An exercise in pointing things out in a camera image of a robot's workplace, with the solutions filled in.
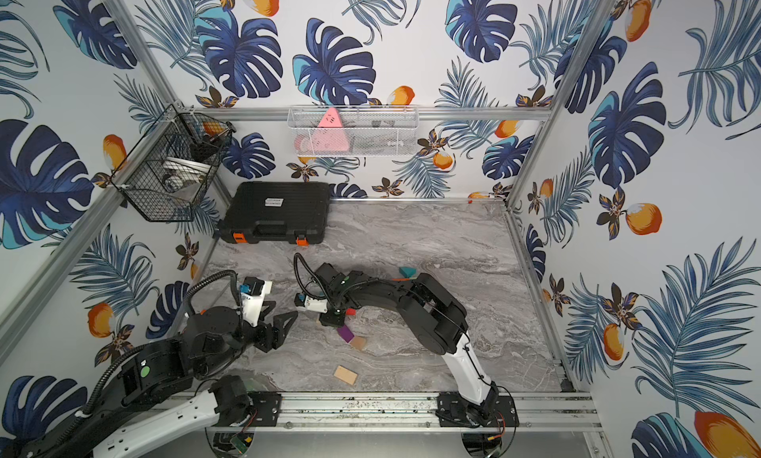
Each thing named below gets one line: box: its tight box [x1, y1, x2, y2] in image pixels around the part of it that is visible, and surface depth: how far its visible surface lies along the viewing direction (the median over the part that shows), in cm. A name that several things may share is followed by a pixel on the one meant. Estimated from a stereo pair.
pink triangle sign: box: [312, 107, 350, 152], surface depth 92 cm
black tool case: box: [217, 181, 332, 247], surface depth 112 cm
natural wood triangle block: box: [350, 336, 367, 350], surface depth 87 cm
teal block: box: [398, 266, 418, 279], surface depth 100 cm
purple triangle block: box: [336, 324, 355, 344], surface depth 88 cm
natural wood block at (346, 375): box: [332, 364, 359, 386], surface depth 81 cm
